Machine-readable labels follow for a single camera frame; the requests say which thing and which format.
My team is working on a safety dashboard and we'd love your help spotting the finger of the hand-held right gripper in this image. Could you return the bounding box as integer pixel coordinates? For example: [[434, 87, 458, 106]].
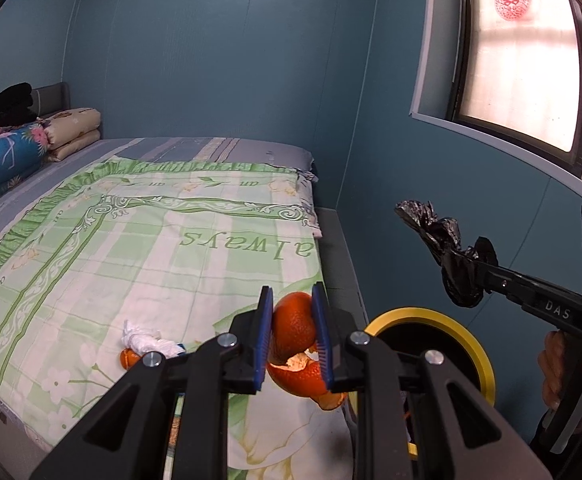
[[471, 254, 528, 307]]

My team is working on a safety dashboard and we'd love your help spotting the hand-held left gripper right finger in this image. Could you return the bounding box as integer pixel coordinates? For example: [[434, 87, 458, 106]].
[[312, 282, 554, 480]]

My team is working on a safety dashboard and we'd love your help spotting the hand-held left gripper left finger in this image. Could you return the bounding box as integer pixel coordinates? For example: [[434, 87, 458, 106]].
[[30, 285, 275, 480]]

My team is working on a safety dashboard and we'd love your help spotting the large orange peel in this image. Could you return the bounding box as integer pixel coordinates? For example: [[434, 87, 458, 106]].
[[266, 291, 348, 412]]

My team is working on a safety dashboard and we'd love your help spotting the black plastic bag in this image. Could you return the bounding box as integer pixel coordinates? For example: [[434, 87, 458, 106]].
[[395, 199, 500, 310]]

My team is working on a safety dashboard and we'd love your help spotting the yellow rimmed trash bin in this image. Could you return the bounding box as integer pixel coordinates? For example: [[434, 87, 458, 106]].
[[353, 307, 496, 461]]

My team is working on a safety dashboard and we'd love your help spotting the person's right hand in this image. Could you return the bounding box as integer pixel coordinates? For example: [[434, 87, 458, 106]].
[[537, 331, 582, 412]]

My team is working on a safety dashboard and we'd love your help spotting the crumpled white tissue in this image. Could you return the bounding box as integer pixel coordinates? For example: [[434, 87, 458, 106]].
[[120, 319, 190, 359]]

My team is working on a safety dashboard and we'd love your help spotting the cartoon print quilt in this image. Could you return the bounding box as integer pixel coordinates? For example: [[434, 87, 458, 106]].
[[293, 167, 324, 239]]

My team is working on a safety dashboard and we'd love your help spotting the small orange peel piece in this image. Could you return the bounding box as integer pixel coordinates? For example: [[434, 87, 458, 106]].
[[119, 349, 144, 372]]

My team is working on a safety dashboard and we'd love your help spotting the green floral bed sheet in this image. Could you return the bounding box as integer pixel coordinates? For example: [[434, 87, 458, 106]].
[[0, 157, 358, 480]]

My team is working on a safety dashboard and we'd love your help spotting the white framed window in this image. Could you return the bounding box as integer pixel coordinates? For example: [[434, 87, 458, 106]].
[[410, 0, 582, 202]]

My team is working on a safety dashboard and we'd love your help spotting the bed with grey sheet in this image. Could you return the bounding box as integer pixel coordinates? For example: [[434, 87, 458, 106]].
[[0, 135, 369, 480]]

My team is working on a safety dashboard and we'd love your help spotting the red paper window decoration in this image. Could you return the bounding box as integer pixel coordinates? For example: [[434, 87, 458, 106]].
[[494, 0, 528, 22]]

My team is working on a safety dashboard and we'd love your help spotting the blue floral folded quilt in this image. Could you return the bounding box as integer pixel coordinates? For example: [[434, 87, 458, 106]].
[[0, 124, 52, 207]]

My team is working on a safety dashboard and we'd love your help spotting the grey padded headboard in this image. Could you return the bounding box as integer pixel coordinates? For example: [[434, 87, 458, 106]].
[[30, 81, 72, 119]]

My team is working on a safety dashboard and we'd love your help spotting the black clothing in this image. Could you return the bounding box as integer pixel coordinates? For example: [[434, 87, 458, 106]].
[[0, 82, 40, 134]]

